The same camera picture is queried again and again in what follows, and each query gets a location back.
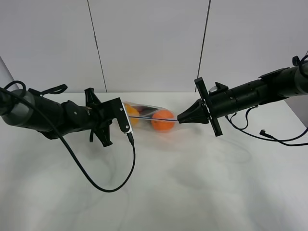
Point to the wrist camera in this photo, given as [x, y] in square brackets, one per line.
[218, 88]
[122, 116]

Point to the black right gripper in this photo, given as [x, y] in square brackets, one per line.
[215, 106]

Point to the orange fruit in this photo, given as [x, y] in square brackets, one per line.
[161, 120]

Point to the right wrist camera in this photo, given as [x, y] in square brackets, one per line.
[218, 88]

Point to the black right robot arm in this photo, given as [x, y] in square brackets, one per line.
[274, 86]

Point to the clear zip bag blue zipper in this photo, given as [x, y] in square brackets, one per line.
[152, 118]

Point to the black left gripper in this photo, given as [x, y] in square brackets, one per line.
[103, 114]

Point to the yellow pear fruit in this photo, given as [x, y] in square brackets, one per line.
[132, 113]

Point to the dark purple eggplant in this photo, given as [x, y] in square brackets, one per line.
[146, 110]

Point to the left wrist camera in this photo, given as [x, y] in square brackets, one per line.
[122, 116]

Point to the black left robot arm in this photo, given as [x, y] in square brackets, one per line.
[30, 109]

